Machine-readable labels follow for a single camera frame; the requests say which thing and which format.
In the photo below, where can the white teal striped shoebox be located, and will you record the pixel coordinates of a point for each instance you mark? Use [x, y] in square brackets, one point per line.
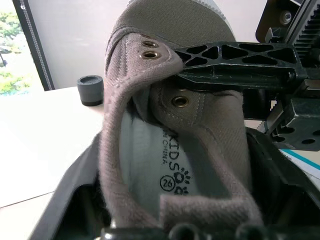
[303, 160]

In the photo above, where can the black window frame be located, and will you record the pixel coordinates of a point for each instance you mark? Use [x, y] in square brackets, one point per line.
[32, 42]

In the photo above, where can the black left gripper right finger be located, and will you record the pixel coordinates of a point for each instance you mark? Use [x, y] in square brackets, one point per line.
[282, 190]

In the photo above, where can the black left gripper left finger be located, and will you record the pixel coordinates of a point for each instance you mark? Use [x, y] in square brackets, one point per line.
[75, 190]

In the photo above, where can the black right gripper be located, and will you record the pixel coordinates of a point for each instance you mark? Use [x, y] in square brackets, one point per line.
[308, 22]

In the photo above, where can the grey canvas kids shoe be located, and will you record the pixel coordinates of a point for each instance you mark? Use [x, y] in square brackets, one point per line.
[175, 25]

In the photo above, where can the lattice finger of the black right gripper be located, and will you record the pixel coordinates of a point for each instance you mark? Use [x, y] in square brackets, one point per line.
[237, 68]
[300, 117]

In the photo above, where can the grey round rubber pad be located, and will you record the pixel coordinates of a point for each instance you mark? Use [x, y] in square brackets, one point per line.
[90, 90]

